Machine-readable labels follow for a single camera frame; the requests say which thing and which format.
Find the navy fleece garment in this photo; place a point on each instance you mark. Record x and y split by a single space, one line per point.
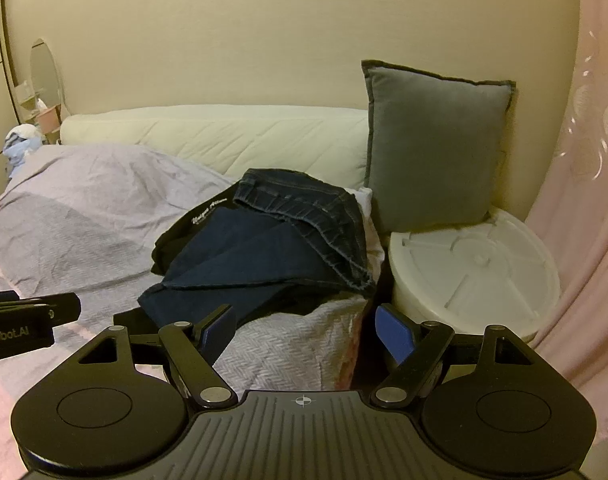
244 260

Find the white round plastic container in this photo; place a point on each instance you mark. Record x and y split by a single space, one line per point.
464 270

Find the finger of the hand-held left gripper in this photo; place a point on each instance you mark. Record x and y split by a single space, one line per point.
43 306

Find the pink grey striped duvet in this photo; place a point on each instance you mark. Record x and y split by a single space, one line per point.
83 210

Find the black garment with white print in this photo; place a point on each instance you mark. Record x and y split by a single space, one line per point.
193 225

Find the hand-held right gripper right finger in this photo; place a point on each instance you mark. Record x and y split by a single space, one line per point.
394 332

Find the cream padded headboard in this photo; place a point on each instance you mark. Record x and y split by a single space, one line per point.
223 135

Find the pink embroidered curtain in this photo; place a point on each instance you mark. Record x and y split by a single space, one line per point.
584 185

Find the pink box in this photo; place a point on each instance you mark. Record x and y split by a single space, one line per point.
48 119

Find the grey square cushion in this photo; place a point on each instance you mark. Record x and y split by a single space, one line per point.
434 155

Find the pile of blue white clothes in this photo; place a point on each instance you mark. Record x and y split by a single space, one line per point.
21 145

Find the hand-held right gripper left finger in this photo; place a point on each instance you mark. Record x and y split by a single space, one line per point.
218 332

